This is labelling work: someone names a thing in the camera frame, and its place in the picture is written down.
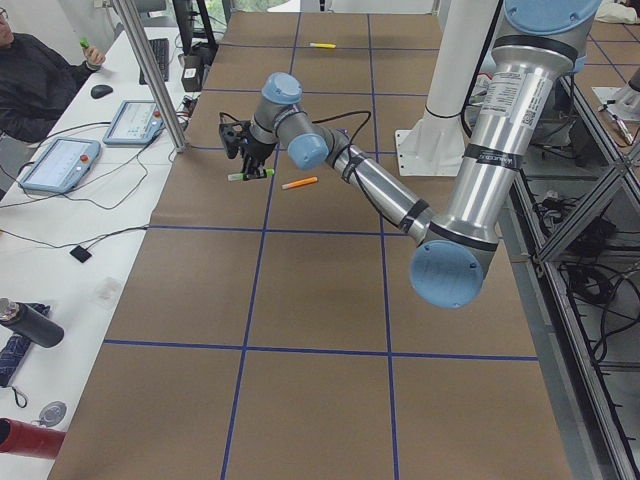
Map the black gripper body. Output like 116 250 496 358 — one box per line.
241 134 276 166

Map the green highlighter pen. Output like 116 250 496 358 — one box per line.
227 168 275 181

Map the orange highlighter pen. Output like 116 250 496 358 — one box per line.
281 176 319 190

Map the yellow highlighter pen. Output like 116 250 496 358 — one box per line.
309 42 337 49

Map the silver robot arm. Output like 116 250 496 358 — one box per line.
220 1 598 309

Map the black box with label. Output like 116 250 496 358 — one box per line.
181 55 203 92

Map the far blue teach pendant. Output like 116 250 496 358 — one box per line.
103 100 164 147

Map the blue teach pendant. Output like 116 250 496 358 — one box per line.
19 137 101 194
103 100 164 147

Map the black keyboard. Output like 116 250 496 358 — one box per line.
148 38 170 82

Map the black computer mouse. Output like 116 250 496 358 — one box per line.
90 84 113 99

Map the small black square device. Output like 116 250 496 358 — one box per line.
69 245 92 263

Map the near blue teach pendant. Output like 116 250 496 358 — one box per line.
19 137 101 194

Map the person in black jacket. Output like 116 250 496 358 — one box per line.
1 9 106 143

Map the black water bottle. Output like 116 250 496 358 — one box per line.
1 298 64 348

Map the dark blue folded umbrella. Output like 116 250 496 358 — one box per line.
1 330 33 388

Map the round metal lid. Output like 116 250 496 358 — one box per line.
37 401 67 428

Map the red cylinder bottle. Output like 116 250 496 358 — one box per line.
0 418 66 459

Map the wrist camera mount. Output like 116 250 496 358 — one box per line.
218 112 250 159

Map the aluminium frame post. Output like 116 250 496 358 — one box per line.
112 0 187 153

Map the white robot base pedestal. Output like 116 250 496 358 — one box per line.
396 0 500 176

